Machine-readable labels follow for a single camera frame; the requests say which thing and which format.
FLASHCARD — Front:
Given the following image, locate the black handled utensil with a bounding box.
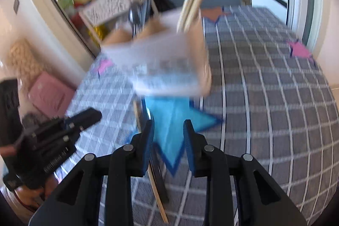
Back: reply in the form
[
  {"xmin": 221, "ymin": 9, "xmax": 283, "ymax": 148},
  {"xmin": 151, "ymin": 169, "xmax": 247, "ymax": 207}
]
[{"xmin": 149, "ymin": 148, "xmax": 169, "ymax": 204}]

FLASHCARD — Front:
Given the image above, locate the white perforated utensil holder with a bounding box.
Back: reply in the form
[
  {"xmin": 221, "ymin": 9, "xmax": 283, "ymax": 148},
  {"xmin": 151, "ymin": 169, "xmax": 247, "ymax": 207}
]
[{"xmin": 101, "ymin": 9, "xmax": 211, "ymax": 97}]

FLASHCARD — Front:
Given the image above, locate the metal spoon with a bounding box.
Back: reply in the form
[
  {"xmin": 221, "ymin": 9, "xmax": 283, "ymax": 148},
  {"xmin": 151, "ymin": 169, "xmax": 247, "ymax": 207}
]
[{"xmin": 128, "ymin": 2, "xmax": 141, "ymax": 38}]

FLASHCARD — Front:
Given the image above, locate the pink box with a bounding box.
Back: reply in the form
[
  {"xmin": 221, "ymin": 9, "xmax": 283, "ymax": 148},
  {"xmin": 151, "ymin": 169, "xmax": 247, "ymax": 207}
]
[{"xmin": 28, "ymin": 72, "xmax": 75, "ymax": 118}]

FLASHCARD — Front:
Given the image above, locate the grey checkered tablecloth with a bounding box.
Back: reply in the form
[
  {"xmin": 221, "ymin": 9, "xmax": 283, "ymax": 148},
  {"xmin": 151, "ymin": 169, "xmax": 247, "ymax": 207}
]
[{"xmin": 56, "ymin": 6, "xmax": 338, "ymax": 225}]

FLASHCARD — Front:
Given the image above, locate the white perforated basket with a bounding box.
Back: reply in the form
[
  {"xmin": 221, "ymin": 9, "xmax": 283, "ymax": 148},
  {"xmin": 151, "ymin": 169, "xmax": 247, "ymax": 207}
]
[{"xmin": 79, "ymin": 0, "xmax": 158, "ymax": 27}]

